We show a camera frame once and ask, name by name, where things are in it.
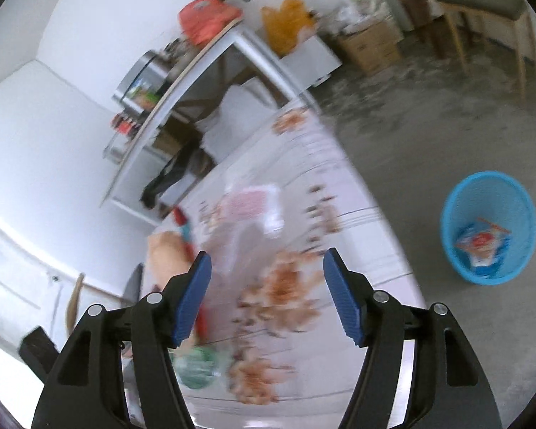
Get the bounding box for black box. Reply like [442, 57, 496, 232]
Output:
[20, 326, 61, 380]

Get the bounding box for silver rice cooker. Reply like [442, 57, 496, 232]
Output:
[113, 50, 175, 112]

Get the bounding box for red printed bag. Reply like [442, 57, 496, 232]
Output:
[172, 208, 208, 338]

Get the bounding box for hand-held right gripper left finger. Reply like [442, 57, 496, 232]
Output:
[30, 250, 213, 429]

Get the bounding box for dark sauce bottle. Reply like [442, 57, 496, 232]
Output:
[111, 114, 141, 135]

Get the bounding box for small brown cardboard box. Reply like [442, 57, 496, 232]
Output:
[152, 120, 197, 155]

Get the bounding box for blue plastic basket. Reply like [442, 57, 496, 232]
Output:
[440, 171, 536, 286]

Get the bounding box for brown paper bag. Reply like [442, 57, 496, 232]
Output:
[147, 230, 195, 291]

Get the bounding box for pink printed plastic bag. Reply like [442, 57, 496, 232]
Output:
[219, 183, 287, 237]

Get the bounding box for red white snack packet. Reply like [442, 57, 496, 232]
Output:
[456, 218, 512, 273]

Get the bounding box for orange plastic bag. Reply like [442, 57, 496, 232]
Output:
[179, 0, 243, 48]

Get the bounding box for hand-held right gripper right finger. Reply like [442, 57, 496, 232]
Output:
[323, 247, 503, 429]

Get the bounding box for glass bowl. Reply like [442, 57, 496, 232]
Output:
[103, 136, 132, 164]

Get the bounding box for floral bed sheet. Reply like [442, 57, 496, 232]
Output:
[120, 96, 427, 429]

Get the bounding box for white box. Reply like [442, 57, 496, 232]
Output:
[279, 36, 344, 90]

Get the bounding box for clear plastic wrapper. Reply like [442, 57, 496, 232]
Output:
[210, 219, 287, 305]

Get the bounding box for black cloth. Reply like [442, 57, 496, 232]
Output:
[140, 143, 215, 210]

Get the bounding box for white printed sacks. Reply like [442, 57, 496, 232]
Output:
[337, 0, 396, 34]

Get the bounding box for yellow plastic bag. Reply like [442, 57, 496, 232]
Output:
[261, 0, 319, 56]

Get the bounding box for green plastic cup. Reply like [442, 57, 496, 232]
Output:
[172, 344, 233, 389]

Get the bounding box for white table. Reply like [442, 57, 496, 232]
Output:
[100, 20, 322, 222]

